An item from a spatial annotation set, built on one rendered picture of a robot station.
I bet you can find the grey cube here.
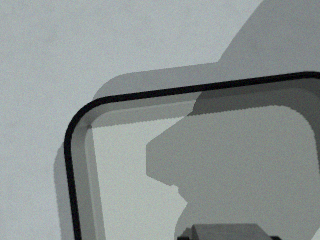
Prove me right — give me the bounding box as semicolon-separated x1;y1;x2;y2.
192;224;272;240

